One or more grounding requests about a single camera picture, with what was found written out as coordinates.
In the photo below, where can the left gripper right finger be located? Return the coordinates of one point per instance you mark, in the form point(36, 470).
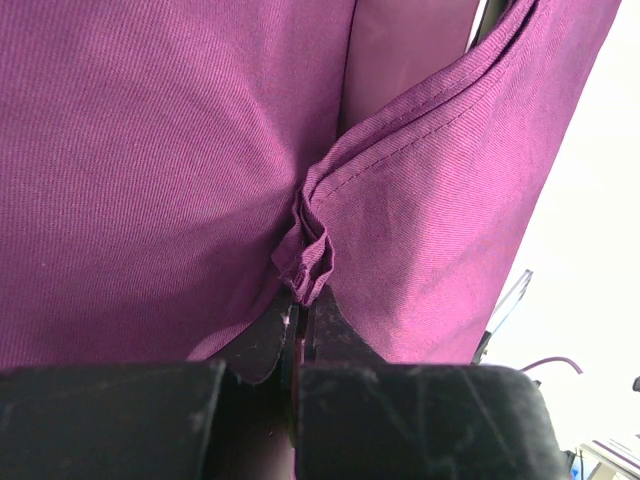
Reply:
point(360, 417)

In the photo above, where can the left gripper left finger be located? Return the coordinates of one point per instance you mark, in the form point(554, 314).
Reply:
point(220, 418)

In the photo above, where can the purple surgical drape cloth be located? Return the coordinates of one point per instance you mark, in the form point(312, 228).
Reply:
point(168, 167)

